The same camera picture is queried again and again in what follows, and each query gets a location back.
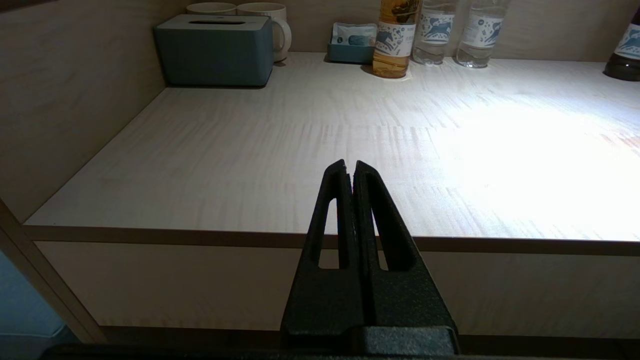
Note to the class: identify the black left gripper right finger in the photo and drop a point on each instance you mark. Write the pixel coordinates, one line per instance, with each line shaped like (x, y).
(410, 305)

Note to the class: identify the small blue tray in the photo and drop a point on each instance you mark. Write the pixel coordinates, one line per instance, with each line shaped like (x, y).
(350, 54)

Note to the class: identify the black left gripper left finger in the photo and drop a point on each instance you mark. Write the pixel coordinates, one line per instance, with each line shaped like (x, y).
(320, 305)

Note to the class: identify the grey-blue tissue box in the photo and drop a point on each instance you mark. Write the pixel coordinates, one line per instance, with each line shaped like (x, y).
(215, 55)

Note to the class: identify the half-full amber tea bottle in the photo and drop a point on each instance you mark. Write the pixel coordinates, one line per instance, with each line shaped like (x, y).
(394, 40)

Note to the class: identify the clear water bottle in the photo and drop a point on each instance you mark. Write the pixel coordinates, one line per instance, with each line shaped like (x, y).
(477, 40)
(434, 35)

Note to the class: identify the dark tea bottle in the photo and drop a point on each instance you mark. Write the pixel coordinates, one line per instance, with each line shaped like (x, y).
(625, 55)

